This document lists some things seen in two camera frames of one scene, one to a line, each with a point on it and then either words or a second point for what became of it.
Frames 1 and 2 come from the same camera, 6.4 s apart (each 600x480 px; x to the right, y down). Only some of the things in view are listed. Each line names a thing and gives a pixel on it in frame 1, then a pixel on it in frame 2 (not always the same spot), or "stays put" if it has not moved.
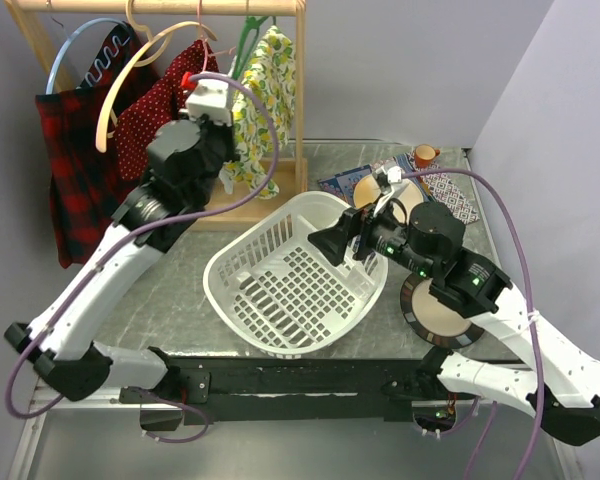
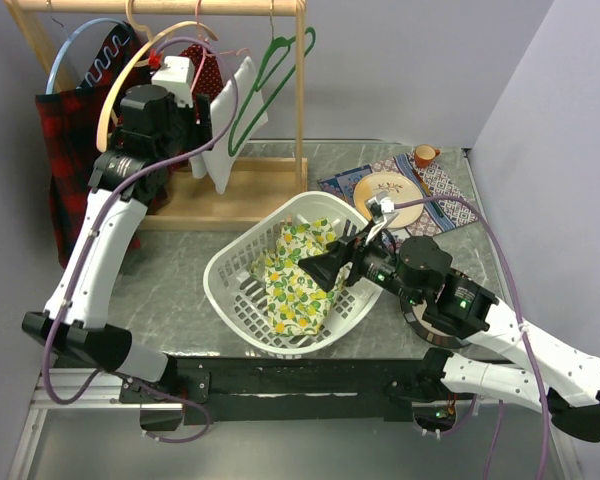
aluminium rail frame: [109, 399] stays put
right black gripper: [332, 241] → [324, 268]
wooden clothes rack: [237, 194] stays put
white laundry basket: [278, 291] stays put
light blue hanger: [67, 39] stays put
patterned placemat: [436, 185] stays put
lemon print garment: [273, 75] → [297, 304]
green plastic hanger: [252, 23] → [273, 56]
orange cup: [424, 155] stays put
